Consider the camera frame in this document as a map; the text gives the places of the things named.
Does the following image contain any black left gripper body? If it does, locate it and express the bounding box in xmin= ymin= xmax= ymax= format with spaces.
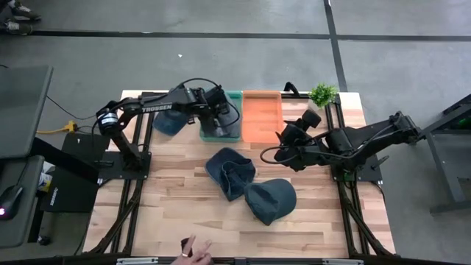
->
xmin=201 ymin=87 xmax=231 ymax=121

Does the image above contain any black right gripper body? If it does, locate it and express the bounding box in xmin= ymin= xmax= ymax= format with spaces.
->
xmin=275 ymin=109 xmax=323 ymax=172

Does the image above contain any light grey hat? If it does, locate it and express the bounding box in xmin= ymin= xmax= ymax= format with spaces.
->
xmin=204 ymin=93 xmax=242 ymax=139

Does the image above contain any blue denim hat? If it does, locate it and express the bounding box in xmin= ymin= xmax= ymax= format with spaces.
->
xmin=152 ymin=109 xmax=191 ymax=137
xmin=205 ymin=146 xmax=257 ymax=202

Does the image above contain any dark teal cap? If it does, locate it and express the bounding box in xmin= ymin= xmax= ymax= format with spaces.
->
xmin=244 ymin=178 xmax=298 ymax=227

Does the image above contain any green plastic bin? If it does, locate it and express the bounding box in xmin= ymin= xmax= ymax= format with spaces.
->
xmin=199 ymin=91 xmax=244 ymax=144

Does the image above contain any orange plastic bin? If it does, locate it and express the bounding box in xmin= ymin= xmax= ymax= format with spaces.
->
xmin=241 ymin=90 xmax=284 ymax=144

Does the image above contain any small green potted plant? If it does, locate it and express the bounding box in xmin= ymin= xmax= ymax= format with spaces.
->
xmin=308 ymin=82 xmax=339 ymax=110

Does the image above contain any person's hand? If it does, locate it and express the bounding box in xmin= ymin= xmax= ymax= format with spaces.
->
xmin=171 ymin=235 xmax=214 ymax=265

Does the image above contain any yellow power plug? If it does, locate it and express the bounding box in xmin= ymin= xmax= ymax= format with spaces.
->
xmin=36 ymin=120 xmax=78 ymax=135

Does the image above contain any grey metal side table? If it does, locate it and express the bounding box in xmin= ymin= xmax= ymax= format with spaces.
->
xmin=406 ymin=93 xmax=471 ymax=214

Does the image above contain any black desk support beam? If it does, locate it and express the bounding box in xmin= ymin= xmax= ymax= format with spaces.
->
xmin=31 ymin=138 xmax=100 ymax=183

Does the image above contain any black bar with silver brackets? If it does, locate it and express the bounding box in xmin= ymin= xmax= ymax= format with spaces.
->
xmin=0 ymin=253 xmax=471 ymax=265

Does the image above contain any white packet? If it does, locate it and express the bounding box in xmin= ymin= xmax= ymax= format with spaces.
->
xmin=36 ymin=161 xmax=54 ymax=192

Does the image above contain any large grey desk top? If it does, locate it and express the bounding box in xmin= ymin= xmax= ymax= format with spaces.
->
xmin=0 ymin=65 xmax=54 ymax=159

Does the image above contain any small grey desk top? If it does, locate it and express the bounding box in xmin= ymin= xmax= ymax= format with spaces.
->
xmin=0 ymin=154 xmax=45 ymax=248

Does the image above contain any black computer mouse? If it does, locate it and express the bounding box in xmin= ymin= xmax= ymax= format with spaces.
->
xmin=0 ymin=185 xmax=24 ymax=221

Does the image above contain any person's shoe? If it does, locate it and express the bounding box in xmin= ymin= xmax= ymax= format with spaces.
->
xmin=9 ymin=0 xmax=41 ymax=20
xmin=3 ymin=18 xmax=33 ymax=36

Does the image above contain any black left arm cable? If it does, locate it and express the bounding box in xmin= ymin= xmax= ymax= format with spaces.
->
xmin=172 ymin=77 xmax=241 ymax=130

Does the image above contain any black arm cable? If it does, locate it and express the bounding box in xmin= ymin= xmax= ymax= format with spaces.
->
xmin=259 ymin=121 xmax=402 ymax=166
xmin=172 ymin=77 xmax=241 ymax=130

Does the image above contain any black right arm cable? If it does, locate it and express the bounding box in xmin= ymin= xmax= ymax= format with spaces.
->
xmin=259 ymin=121 xmax=402 ymax=166

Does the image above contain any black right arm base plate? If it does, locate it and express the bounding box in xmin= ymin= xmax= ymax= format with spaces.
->
xmin=330 ymin=156 xmax=383 ymax=182

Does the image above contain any black aluminium table frame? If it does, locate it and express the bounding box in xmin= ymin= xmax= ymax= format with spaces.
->
xmin=86 ymin=90 xmax=397 ymax=258

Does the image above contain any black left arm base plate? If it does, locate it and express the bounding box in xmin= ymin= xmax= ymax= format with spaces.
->
xmin=97 ymin=151 xmax=152 ymax=180

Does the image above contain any black floor cable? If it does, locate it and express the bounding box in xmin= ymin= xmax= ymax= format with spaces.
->
xmin=46 ymin=95 xmax=93 ymax=121

